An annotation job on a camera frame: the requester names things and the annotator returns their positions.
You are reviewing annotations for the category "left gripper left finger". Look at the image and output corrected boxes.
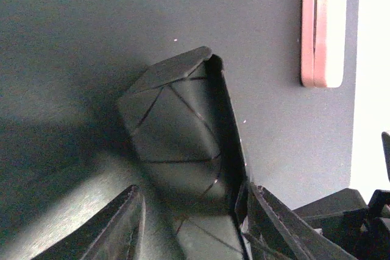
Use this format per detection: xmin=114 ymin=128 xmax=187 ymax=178
xmin=34 ymin=185 xmax=145 ymax=259

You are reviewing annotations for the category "pink glasses case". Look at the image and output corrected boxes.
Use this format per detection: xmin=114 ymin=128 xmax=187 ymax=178
xmin=300 ymin=0 xmax=347 ymax=88

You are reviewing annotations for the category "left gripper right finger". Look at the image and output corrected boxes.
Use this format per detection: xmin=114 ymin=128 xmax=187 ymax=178
xmin=235 ymin=181 xmax=355 ymax=259

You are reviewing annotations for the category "black glasses case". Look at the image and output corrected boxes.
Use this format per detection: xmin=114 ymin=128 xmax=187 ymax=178
xmin=116 ymin=46 xmax=248 ymax=259

